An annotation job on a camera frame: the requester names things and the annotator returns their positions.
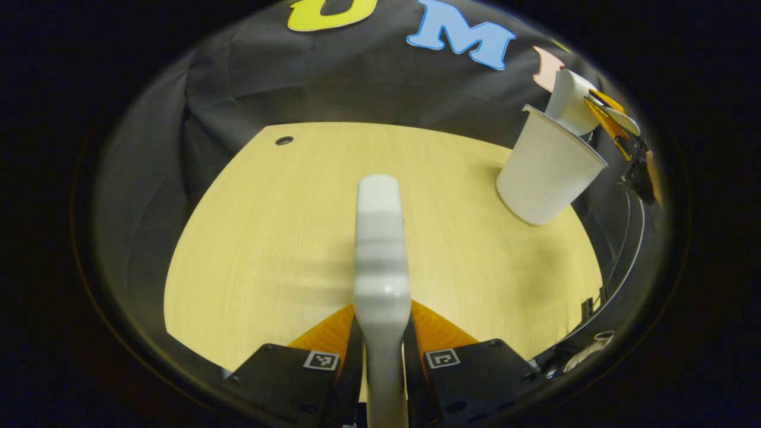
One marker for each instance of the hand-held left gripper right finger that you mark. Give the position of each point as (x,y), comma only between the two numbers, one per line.
(416,386)

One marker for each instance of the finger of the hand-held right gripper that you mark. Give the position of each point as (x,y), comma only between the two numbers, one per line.
(612,134)
(609,102)

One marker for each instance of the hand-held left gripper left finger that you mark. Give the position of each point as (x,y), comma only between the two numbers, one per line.
(355,386)

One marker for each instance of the white dustpan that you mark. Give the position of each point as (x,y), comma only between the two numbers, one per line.
(571,104)

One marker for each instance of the white ribbed garbage bin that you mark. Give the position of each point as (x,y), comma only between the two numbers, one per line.
(547,172)

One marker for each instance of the small white broom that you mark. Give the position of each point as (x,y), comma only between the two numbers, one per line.
(380,249)

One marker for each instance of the black backdrop cloth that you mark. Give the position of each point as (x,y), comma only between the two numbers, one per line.
(357,77)

